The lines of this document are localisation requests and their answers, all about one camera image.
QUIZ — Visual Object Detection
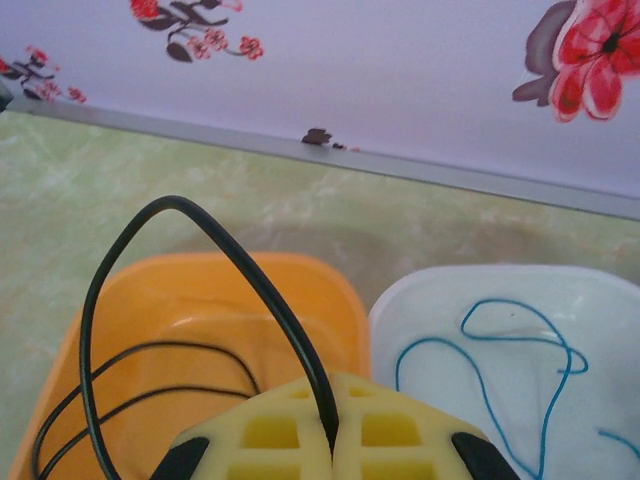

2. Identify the grey metal wall strip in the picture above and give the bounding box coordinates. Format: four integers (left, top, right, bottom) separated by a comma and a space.
0, 94, 640, 222

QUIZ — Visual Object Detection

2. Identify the blue cable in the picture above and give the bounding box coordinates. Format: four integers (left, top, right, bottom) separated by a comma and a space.
394, 298, 590, 480
597, 428, 640, 454

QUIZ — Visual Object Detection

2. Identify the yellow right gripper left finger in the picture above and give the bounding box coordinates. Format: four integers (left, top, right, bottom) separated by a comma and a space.
149, 370, 337, 480

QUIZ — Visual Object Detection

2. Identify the white plastic bin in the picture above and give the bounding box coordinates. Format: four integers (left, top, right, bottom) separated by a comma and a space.
368, 264, 640, 480

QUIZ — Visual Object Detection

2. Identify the black cable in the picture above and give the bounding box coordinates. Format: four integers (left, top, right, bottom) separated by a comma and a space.
30, 341, 261, 480
39, 383, 256, 480
79, 194, 341, 480

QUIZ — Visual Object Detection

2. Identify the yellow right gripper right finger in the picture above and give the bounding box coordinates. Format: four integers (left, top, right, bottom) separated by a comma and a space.
332, 372, 521, 480

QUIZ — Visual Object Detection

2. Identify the orange plastic bin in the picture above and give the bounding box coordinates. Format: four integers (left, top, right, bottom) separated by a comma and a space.
14, 252, 372, 480

